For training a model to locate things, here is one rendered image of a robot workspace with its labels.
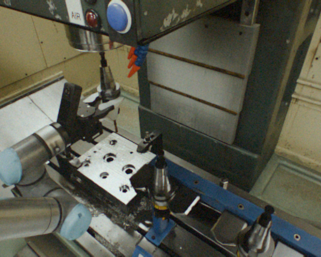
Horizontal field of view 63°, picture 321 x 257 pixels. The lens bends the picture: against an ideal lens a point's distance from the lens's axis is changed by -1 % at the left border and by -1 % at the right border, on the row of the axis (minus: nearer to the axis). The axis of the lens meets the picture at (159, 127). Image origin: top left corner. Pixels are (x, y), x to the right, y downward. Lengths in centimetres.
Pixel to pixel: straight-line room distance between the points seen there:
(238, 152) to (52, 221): 87
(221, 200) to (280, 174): 103
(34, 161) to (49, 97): 119
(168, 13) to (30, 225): 44
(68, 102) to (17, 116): 107
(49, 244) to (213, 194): 75
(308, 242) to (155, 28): 46
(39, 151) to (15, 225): 18
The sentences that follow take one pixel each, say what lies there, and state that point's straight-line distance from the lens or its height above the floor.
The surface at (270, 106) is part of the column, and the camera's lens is 108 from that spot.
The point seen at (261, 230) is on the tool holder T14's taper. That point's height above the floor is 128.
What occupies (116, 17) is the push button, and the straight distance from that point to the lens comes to 32.
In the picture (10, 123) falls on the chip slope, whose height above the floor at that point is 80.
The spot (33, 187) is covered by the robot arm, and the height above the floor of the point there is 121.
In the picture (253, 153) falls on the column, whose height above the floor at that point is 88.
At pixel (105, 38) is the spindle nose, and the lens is 63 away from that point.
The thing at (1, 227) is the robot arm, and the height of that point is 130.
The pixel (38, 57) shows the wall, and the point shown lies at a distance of 182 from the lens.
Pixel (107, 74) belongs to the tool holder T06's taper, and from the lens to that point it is 73.
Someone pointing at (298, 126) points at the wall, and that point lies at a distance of 152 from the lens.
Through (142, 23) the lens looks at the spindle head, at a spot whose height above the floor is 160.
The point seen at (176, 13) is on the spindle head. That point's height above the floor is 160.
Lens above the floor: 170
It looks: 39 degrees down
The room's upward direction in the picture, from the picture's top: 2 degrees counter-clockwise
